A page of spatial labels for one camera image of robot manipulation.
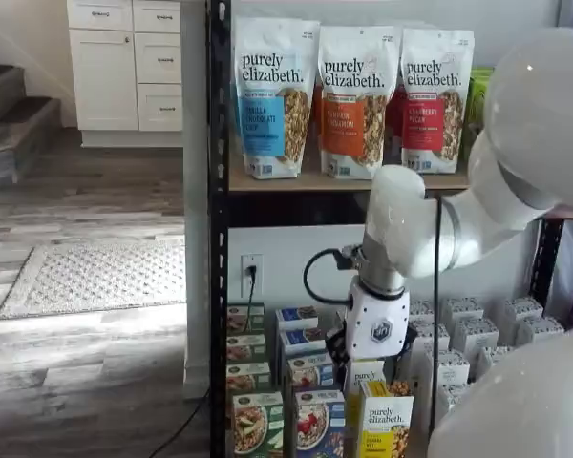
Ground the long black camera cable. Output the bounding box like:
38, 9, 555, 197
431, 198, 445, 430

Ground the blue label granola bag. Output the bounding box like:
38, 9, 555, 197
233, 16, 321, 181

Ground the blue and white cereal box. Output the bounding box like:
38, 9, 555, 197
274, 305, 327, 331
293, 388, 348, 458
286, 355, 336, 391
279, 327, 329, 358

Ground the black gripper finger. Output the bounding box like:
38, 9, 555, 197
395, 329, 417, 359
325, 323, 350, 371

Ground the white patterned carton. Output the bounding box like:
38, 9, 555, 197
408, 299, 435, 325
436, 384, 469, 414
422, 350, 472, 400
500, 296, 544, 330
477, 345, 515, 371
441, 298, 486, 335
515, 315, 565, 347
451, 317, 500, 357
407, 322, 451, 364

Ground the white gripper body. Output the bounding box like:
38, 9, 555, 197
347, 280, 412, 361

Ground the red label granola bag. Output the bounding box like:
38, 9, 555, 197
385, 86, 405, 163
400, 28, 475, 176

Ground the green and white cereal box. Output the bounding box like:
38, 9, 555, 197
227, 361, 272, 395
227, 302, 266, 336
231, 390, 287, 458
227, 333, 267, 364

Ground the black metal shelf rack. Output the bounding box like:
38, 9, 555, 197
203, 0, 573, 458

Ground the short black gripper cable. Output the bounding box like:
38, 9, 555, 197
303, 248, 352, 306

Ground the orange label granola bag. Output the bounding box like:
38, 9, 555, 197
318, 26, 403, 181

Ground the white cabinet door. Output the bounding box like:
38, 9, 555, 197
69, 29, 135, 131

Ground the white kitchen cabinet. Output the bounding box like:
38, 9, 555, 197
66, 0, 185, 149

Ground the grey wooden staircase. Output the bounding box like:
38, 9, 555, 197
0, 32, 62, 195

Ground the plain green snack box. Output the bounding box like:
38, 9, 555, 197
461, 66, 496, 161

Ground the white wall outlet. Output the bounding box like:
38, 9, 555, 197
241, 254, 264, 298

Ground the black power cord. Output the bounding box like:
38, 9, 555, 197
147, 264, 260, 458

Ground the wooden shelf board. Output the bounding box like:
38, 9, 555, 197
228, 164, 474, 193

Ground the grey patterned floor rug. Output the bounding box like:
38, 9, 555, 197
0, 240, 187, 321

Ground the white cabinet drawer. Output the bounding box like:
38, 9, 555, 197
133, 0, 181, 33
68, 0, 134, 30
134, 32, 182, 85
137, 84, 183, 133

